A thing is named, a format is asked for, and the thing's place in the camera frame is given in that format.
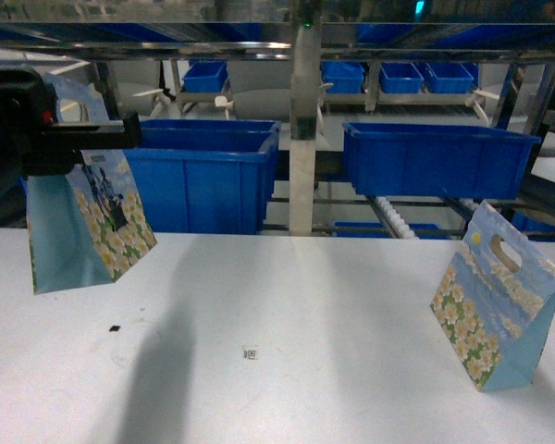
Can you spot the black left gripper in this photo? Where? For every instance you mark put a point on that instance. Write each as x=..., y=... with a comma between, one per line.
x=32, y=139

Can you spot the flower gift bag with figures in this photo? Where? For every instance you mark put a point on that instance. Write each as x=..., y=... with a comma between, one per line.
x=85, y=216

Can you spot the flower gift bag plain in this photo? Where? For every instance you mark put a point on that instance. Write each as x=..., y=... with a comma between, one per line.
x=496, y=301

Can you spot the white roller conveyor track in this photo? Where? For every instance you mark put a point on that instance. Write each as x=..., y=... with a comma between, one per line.
x=391, y=219

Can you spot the blue crate left on rack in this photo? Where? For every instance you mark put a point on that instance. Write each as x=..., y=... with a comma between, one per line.
x=206, y=175

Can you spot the blue crate on rack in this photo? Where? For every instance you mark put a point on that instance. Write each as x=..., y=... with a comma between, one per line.
x=206, y=175
x=393, y=159

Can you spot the blue crate right on rack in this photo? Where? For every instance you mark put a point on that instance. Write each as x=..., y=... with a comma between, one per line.
x=393, y=159

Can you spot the steel rack upright post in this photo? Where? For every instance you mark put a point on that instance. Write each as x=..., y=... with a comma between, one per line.
x=304, y=85

